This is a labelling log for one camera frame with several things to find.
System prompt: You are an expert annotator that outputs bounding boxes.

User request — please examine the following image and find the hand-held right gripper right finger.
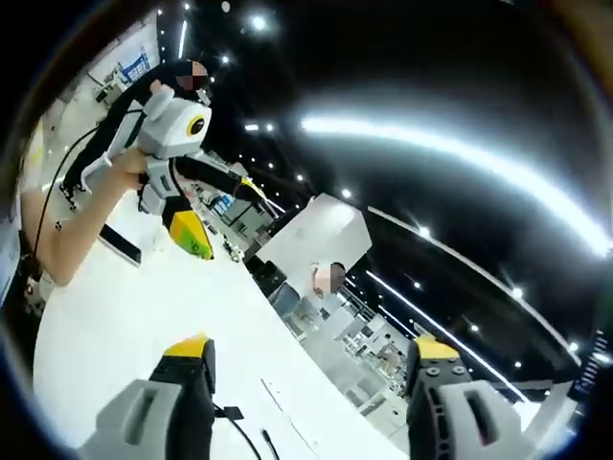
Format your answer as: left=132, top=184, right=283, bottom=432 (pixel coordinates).
left=405, top=333, right=534, bottom=460

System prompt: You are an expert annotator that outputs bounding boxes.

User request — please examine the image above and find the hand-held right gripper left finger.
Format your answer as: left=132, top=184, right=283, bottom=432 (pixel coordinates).
left=76, top=329, right=217, bottom=460

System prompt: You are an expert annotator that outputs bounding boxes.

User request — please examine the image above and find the black charging cable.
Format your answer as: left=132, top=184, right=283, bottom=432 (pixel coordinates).
left=213, top=404, right=282, bottom=460

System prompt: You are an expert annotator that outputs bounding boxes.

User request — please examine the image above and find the white desk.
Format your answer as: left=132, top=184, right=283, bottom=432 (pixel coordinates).
left=32, top=191, right=413, bottom=460

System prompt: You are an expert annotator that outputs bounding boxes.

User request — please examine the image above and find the person's left hand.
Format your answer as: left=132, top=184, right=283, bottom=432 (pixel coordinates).
left=116, top=147, right=150, bottom=189

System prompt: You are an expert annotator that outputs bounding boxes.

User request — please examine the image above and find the black flat tablet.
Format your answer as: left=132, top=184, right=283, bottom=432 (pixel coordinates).
left=99, top=223, right=144, bottom=268

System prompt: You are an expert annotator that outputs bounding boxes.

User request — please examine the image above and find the white partition panel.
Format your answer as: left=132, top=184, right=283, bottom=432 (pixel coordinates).
left=257, top=193, right=374, bottom=275

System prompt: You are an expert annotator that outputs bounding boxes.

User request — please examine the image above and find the black worn device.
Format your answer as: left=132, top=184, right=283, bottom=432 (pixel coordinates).
left=18, top=253, right=43, bottom=285

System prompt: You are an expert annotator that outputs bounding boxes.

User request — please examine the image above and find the long ceiling light strip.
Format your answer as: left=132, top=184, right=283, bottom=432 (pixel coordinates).
left=300, top=113, right=612, bottom=258

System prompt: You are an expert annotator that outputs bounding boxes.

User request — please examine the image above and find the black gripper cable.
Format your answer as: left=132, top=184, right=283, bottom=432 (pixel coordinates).
left=33, top=127, right=106, bottom=258

